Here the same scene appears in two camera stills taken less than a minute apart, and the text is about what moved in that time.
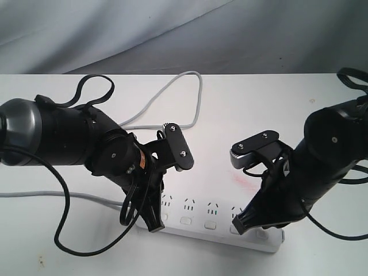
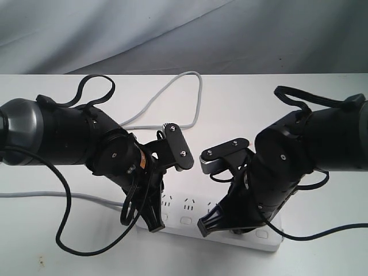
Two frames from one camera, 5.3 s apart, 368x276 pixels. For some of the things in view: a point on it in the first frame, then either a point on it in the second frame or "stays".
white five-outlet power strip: (211, 220) stays
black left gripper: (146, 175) stays
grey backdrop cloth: (130, 37) stays
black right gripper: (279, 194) -> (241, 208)
